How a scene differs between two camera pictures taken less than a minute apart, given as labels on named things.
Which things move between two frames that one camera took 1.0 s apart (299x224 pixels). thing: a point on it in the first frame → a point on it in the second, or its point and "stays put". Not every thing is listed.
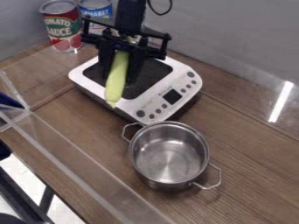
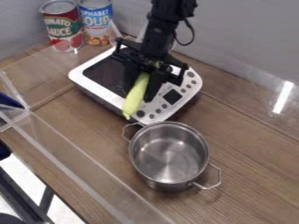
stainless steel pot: (168, 156) stays put
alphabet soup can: (100, 10) stays put
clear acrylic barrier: (53, 183) stays put
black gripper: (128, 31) → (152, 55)
